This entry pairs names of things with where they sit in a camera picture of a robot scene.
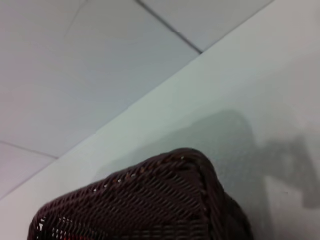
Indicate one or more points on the dark brown woven basket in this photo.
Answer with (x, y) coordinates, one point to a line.
(150, 200)

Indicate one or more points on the white tablecloth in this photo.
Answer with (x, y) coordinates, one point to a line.
(250, 100)

